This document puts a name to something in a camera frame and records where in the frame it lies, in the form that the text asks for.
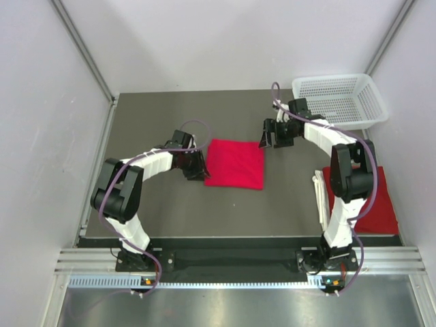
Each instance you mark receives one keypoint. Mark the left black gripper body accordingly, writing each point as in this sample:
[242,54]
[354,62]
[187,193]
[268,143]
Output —
[191,164]

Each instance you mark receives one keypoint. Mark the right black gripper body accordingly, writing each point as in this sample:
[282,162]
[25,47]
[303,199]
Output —
[284,134]

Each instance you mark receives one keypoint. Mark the bright pink-red t shirt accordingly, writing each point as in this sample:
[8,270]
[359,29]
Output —
[235,164]

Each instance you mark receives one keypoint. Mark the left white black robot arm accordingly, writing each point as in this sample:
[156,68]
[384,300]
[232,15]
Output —
[117,192]

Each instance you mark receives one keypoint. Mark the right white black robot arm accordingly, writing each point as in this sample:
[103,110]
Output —
[353,173]

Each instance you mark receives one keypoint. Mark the folded white t shirt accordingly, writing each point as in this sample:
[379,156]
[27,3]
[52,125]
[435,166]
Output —
[322,200]

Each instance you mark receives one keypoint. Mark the white plastic basket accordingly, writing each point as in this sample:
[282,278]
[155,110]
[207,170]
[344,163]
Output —
[349,101]

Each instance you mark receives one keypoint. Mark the folded dark red t shirt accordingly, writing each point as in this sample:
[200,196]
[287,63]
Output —
[381,219]

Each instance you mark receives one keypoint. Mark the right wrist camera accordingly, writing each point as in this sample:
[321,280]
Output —
[282,116]

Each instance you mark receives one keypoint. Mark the left aluminium corner post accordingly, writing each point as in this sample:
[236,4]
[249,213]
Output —
[82,48]

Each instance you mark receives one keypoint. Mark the aluminium corner post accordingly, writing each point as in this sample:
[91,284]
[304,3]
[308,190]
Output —
[82,48]
[393,30]

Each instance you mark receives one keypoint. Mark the right aluminium corner post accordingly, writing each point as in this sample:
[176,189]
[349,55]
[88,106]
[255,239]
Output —
[393,30]

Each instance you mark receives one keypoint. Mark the aluminium front rail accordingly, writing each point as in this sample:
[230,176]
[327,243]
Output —
[372,260]

